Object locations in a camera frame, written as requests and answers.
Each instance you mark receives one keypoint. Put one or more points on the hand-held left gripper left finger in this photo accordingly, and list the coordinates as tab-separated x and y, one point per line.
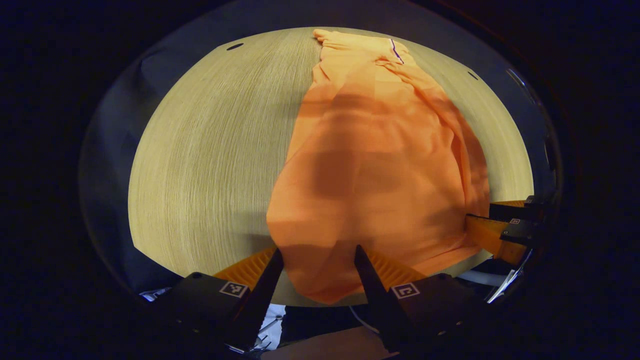
260	300

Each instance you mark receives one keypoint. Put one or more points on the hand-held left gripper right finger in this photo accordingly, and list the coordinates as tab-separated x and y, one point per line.
375	295

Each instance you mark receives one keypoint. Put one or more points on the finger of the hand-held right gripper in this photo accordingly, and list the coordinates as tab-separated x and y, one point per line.
492	235
515	210

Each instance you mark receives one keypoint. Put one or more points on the shiny metal frame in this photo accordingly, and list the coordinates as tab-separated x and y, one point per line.
510	286

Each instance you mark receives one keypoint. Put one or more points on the large black table grommet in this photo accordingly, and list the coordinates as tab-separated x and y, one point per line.
235	46

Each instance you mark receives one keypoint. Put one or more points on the orange T-shirt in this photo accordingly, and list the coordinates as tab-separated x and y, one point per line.
375	150

